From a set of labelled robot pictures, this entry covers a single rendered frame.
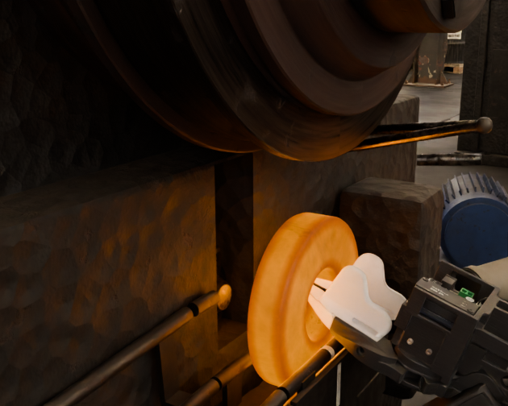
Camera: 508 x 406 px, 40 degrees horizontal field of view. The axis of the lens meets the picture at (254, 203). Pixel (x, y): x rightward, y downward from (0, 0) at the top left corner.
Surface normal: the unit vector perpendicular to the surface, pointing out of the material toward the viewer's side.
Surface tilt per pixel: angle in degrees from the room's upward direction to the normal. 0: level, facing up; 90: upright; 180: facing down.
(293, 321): 90
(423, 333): 90
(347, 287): 89
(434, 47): 90
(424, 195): 23
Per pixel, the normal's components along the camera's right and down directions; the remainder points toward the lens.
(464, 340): -0.53, 0.23
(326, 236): 0.85, 0.14
